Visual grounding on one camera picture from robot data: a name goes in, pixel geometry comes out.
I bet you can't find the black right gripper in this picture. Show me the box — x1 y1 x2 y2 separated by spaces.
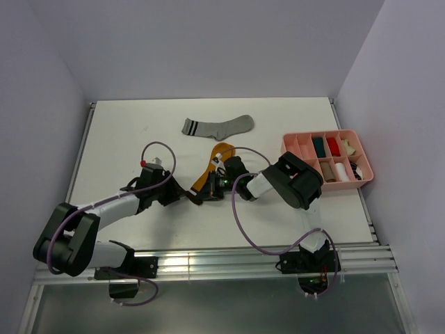
195 170 240 201

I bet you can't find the mustard yellow striped sock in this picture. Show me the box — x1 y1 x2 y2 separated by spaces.
191 143 236 203

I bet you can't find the dark green reindeer sock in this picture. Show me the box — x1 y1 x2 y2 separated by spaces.
312 137 326 158

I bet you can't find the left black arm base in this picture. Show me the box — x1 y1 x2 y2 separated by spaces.
94 256 159 301

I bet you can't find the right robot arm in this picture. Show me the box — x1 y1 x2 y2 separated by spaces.
197 152 330 271

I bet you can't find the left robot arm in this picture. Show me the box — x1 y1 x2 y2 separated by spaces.
33 164 201 278

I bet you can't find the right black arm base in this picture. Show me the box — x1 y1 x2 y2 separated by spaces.
275 246 341 298

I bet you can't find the grey striped sock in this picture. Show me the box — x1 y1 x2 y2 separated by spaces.
181 115 254 141

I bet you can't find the brown rolled sock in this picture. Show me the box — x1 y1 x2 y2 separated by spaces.
320 162 336 183

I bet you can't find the red rolled sock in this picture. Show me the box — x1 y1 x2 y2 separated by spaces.
327 137 341 157

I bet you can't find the pink divided organizer tray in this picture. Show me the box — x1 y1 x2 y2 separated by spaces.
281 129 374 191

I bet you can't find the white rolled sock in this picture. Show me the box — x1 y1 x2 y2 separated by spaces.
335 163 350 182

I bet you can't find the beige rolled sock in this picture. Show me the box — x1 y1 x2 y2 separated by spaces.
341 139 356 157

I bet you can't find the black white striped sock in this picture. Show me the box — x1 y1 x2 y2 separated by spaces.
350 161 363 181

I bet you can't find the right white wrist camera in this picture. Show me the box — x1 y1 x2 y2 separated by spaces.
211 153 226 175

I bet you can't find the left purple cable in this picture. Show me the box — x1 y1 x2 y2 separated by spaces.
46 141 177 307

